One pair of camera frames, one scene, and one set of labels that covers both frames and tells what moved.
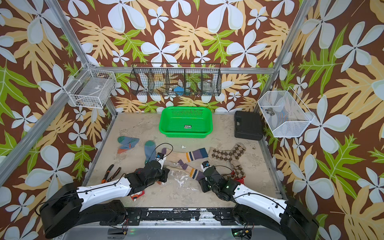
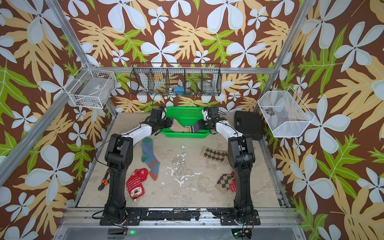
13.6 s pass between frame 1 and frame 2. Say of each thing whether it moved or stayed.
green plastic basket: stayed
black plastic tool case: stayed
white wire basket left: stayed
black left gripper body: moved
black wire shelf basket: stayed
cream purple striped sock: moved
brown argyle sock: stayed
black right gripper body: moved
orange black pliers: stayed
